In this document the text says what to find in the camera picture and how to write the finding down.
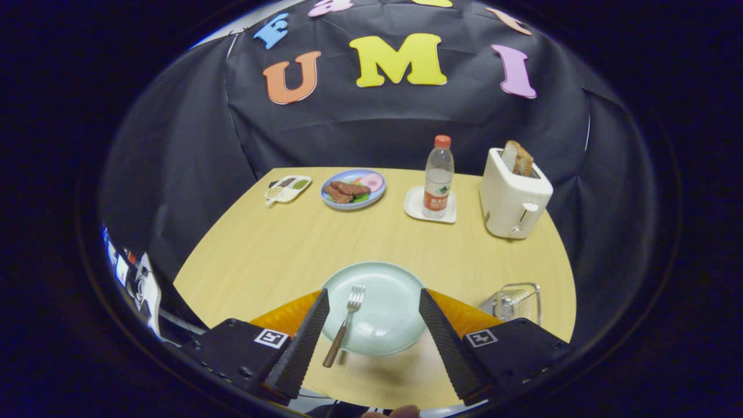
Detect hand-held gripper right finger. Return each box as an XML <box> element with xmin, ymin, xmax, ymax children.
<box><xmin>419</xmin><ymin>289</ymin><xmax>572</xmax><ymax>407</ymax></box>

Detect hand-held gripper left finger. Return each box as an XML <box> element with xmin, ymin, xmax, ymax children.
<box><xmin>180</xmin><ymin>289</ymin><xmax>330</xmax><ymax>406</ymax></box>

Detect wooden handled fork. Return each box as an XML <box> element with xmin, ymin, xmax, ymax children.
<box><xmin>323</xmin><ymin>285</ymin><xmax>366</xmax><ymax>369</ymax></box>

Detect square metal mesh basket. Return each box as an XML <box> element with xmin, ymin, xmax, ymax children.
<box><xmin>479</xmin><ymin>283</ymin><xmax>542</xmax><ymax>326</ymax></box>

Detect pale green plate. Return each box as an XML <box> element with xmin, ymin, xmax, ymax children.
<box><xmin>320</xmin><ymin>262</ymin><xmax>427</xmax><ymax>356</ymax></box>

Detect white square coaster tray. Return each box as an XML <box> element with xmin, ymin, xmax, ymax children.
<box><xmin>403</xmin><ymin>185</ymin><xmax>457</xmax><ymax>224</ymax></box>

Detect white toaster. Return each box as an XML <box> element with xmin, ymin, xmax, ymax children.
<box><xmin>479</xmin><ymin>147</ymin><xmax>554</xmax><ymax>240</ymax></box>

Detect white divided condiment dish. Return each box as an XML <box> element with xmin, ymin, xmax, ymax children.
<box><xmin>264</xmin><ymin>175</ymin><xmax>312</xmax><ymax>207</ymax></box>

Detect brown meat slices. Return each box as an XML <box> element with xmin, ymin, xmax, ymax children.
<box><xmin>323</xmin><ymin>181</ymin><xmax>372</xmax><ymax>204</ymax></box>

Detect blue plate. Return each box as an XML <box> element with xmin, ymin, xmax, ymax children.
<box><xmin>320</xmin><ymin>169</ymin><xmax>387</xmax><ymax>210</ymax></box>

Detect clear water bottle red cap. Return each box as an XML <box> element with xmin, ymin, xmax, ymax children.
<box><xmin>423</xmin><ymin>135</ymin><xmax>455</xmax><ymax>219</ymax></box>

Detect white cluttered equipment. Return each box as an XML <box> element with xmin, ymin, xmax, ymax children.
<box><xmin>103</xmin><ymin>226</ymin><xmax>163</xmax><ymax>340</ymax></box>

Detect black backdrop cloth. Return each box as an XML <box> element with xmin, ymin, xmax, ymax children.
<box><xmin>99</xmin><ymin>0</ymin><xmax>657</xmax><ymax>349</ymax></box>

